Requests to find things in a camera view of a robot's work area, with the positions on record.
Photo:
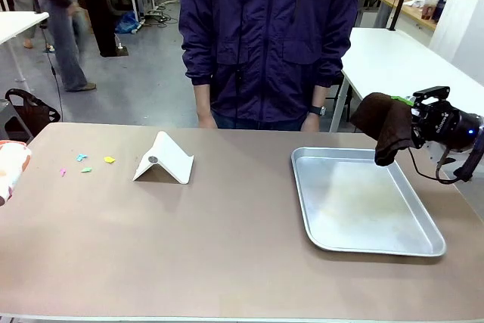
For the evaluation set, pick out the person in red shirt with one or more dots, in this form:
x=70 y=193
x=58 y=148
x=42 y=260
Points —
x=99 y=5

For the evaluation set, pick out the person in purple jacket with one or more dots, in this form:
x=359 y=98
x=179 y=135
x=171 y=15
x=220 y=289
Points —
x=264 y=35

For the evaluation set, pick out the person's left hand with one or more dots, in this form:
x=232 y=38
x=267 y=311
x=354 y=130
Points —
x=311 y=123

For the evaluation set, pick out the black wristwatch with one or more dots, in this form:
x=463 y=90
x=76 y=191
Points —
x=318 y=110

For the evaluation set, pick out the person's right forearm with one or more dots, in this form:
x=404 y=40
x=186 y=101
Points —
x=201 y=97

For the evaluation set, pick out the green paper scrap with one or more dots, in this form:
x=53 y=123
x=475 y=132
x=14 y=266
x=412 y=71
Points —
x=87 y=169

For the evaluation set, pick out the white folded stand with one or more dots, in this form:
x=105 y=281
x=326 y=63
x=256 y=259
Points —
x=166 y=160

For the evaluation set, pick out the wooden counter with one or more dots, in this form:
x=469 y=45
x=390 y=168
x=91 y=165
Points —
x=412 y=14

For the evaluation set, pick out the person's left forearm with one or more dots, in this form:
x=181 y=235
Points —
x=320 y=95

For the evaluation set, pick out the person's right hand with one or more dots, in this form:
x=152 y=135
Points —
x=207 y=120

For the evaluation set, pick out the pink and white lint roller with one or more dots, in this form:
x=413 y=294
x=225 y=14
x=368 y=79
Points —
x=13 y=169

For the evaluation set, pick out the dark bottle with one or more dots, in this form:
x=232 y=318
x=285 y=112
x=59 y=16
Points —
x=438 y=9

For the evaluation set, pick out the pink paper scrap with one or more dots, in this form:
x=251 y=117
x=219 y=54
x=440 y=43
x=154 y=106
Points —
x=62 y=171

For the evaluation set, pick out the small white table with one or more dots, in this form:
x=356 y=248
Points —
x=19 y=22

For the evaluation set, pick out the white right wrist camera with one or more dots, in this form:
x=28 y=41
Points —
x=435 y=148

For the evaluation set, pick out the blue plastic bag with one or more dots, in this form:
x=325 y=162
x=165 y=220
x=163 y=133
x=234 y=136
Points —
x=126 y=23

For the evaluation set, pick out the silver metal tray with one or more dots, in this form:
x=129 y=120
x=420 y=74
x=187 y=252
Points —
x=359 y=217

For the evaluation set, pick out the large white table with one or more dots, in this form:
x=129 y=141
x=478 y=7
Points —
x=397 y=58

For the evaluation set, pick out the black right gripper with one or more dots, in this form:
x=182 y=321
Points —
x=442 y=126

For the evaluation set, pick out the yellow paper scrap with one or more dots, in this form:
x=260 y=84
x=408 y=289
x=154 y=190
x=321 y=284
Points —
x=109 y=159

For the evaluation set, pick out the dark brown cloth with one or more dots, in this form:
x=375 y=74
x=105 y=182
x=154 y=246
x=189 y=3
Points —
x=389 y=122

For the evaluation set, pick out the person in blue jeans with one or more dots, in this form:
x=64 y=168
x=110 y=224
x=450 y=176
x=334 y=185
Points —
x=66 y=47

